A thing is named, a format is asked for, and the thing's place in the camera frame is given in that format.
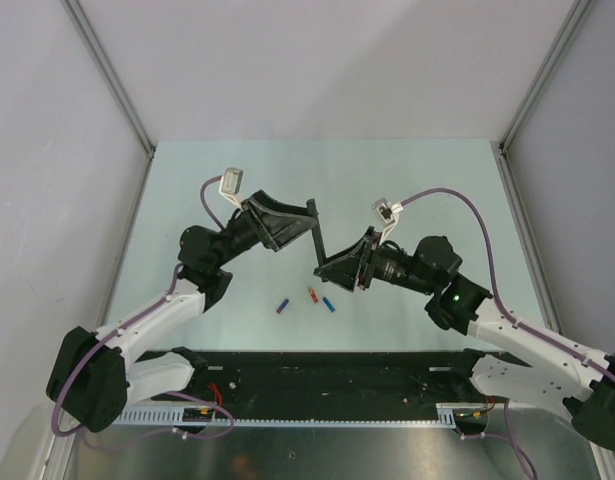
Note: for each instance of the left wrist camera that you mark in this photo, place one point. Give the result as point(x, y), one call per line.
point(230, 186)

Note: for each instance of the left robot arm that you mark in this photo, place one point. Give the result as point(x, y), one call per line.
point(98, 373)

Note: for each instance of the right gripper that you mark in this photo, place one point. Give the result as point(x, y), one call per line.
point(361, 261)

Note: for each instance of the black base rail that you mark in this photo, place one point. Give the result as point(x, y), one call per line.
point(334, 387)

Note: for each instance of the left aluminium frame post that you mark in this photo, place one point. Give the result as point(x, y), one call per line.
point(100, 57)

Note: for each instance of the aluminium frame post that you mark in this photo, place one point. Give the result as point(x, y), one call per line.
point(100, 57)
point(560, 46)

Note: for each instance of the blue battery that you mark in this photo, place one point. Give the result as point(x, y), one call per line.
point(329, 305)

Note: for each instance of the purple battery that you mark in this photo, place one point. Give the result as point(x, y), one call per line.
point(282, 306)

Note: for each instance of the orange red battery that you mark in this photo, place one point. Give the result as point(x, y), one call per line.
point(313, 295)

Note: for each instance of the right aluminium frame post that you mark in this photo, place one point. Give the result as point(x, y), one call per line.
point(560, 46)

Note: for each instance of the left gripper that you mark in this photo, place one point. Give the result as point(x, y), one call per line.
point(273, 223)

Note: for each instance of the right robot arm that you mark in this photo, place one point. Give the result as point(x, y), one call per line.
point(569, 379)

